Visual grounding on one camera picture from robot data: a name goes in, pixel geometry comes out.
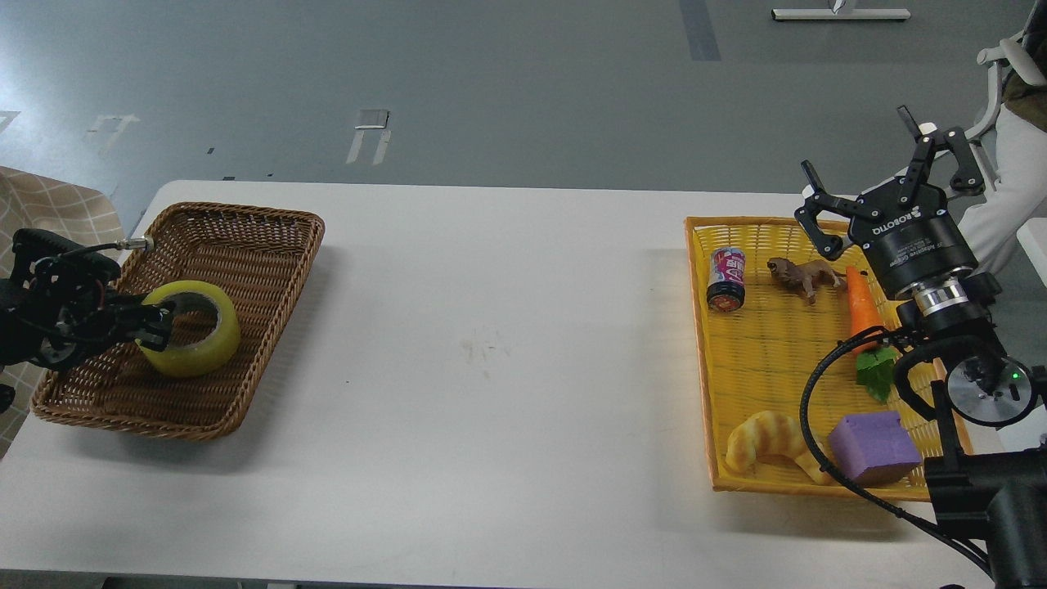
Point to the brown wicker basket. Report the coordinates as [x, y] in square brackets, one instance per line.
[260, 257]

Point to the yellow tape roll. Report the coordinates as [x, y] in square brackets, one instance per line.
[204, 353]

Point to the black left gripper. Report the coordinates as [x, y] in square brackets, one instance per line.
[123, 321]

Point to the purple foam block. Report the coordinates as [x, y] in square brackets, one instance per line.
[873, 449]

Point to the toy carrot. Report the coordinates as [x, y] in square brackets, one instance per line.
[874, 361]

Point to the seated person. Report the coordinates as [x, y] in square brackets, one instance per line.
[1018, 194]

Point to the toy croissant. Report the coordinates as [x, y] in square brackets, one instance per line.
[771, 433]

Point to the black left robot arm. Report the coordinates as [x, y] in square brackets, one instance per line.
[60, 307]

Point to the white office chair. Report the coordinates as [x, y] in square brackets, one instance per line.
[1011, 56]

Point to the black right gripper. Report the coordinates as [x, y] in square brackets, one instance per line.
[912, 237]

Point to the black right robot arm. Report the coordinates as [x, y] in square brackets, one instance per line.
[988, 507]

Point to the small drink can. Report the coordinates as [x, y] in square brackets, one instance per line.
[725, 289]

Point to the brown toy lion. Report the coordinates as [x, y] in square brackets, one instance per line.
[803, 278]

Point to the white stand base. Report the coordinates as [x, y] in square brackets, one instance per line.
[840, 11]

